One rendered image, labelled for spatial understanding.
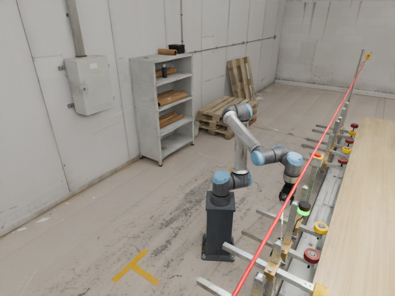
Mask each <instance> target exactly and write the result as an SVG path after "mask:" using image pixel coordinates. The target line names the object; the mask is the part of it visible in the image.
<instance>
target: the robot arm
mask: <svg viewBox="0 0 395 296"><path fill-rule="evenodd" d="M252 114H253V112H252V108H251V106H250V105H249V104H248V103H242V104H236V105H229V106H227V107H225V108H224V110H223V112H222V120H223V122H224V123H225V124H227V125H229V126H230V128H231V129H232V130H233V131H234V133H235V146H234V167H233V168H232V172H231V173H229V172H228V171H226V170H219V171H217V172H215V173H214V175H213V179H212V180H213V184H212V193H211V195H210V202H211V203H212V204H213V205H214V206H217V207H225V206H228V205H229V204H230V203H231V196H230V194H229V192H230V190H235V189H241V188H244V187H248V186H250V185H251V184H252V181H253V177H252V174H251V172H250V170H249V169H248V168H247V150H248V151H249V152H250V154H251V160H252V162H253V164H254V165H256V166H262V165H265V164H271V163H277V162H280V163H281V164H282V165H284V172H283V174H284V175H283V180H284V182H285V184H284V186H283V189H281V191H280V194H279V200H280V203H281V205H283V204H284V202H285V201H286V199H287V197H288V195H289V193H290V192H291V190H292V188H293V186H294V185H295V183H296V181H297V179H298V178H299V176H300V171H301V168H302V164H303V156H302V155H301V154H299V153H297V152H290V151H289V150H287V148H285V147H284V146H282V145H279V144H278V145H275V146H274V147H273V148H272V149H265V148H264V147H263V146H262V145H261V144H260V143H259V142H258V141H257V140H256V138H255V137H254V136H253V135H252V134H251V132H249V118H251V117H252ZM295 193H296V189H295V191H294V193H293V194H292V196H291V198H290V200H289V202H288V204H287V206H286V207H285V209H286V208H288V207H289V206H290V205H291V204H292V201H293V200H294V196H293V195H294V194H295Z"/></svg>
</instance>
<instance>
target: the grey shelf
mask: <svg viewBox="0 0 395 296"><path fill-rule="evenodd" d="M191 56H192V71H191ZM145 57H147V58H149V59H144V58H145ZM163 63H165V64H166V68H169V67H171V68H176V73H173V74H170V75H167V78H163V76H161V77H158V78H156V72H155V71H156V70H160V69H162V64H163ZM129 67H130V76H131V82H132V92H133V102H134V108H135V117H136V127H137V133H138V143H139V153H140V159H143V157H142V155H143V156H145V157H148V158H150V159H153V160H156V161H158V162H159V166H160V167H161V166H162V159H164V158H165V157H166V156H168V155H169V154H171V153H173V152H175V151H177V150H178V149H180V148H181V147H183V146H184V145H186V144H188V143H189V142H191V141H192V144H191V145H192V146H194V145H195V144H194V101H193V53H181V54H177V55H176V56H173V55H162V54H158V53H157V54H153V55H146V56H139V57H135V58H129ZM174 88H175V90H178V91H179V92H180V91H183V90H184V91H185V93H187V95H188V96H187V97H186V98H183V99H181V100H177V101H175V102H172V103H170V104H167V105H164V106H161V107H158V96H157V94H159V93H163V92H166V91H169V90H174ZM153 100H154V101H153ZM174 111H176V114H177V115H178V114H181V113H182V114H183V118H181V119H179V120H177V121H175V122H173V123H171V124H169V125H167V126H165V127H163V128H161V129H160V128H159V117H161V116H164V115H166V114H168V113H171V112H174ZM155 121H156V122H155Z"/></svg>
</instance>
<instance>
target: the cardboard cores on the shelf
mask: <svg viewBox="0 0 395 296"><path fill-rule="evenodd" d="M155 72H156V78H158V77H161V76H162V69H160V70H156V71H155ZM173 73H176V68H167V75H170V74H173ZM157 96H158V107H161V106H164V105H167V104H170V103H172V102H175V101H177V100H181V99H183V98H186V97H187V96H188V95H187V93H185V91H184V90H183V91H180V92H179V91H178V90H175V91H174V90H169V91H166V92H163V93H159V94H157ZM181 118H183V114H182V113H181V114H178V115H177V114H176V111H174V112H171V113H168V114H166V115H164V116H161V117H159V128H160V129H161V128H163V127H165V126H167V125H169V124H171V123H173V122H175V121H177V120H179V119H181Z"/></svg>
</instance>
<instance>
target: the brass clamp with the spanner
mask: <svg viewBox="0 0 395 296"><path fill-rule="evenodd" d="M292 245H293V241H292V240H291V242H290V244H289V245H287V244H285V243H283V247H282V248H284V250H285V252H281V257H282V259H283V260H286V258H287V254H288V251H289V249H290V248H291V246H292Z"/></svg>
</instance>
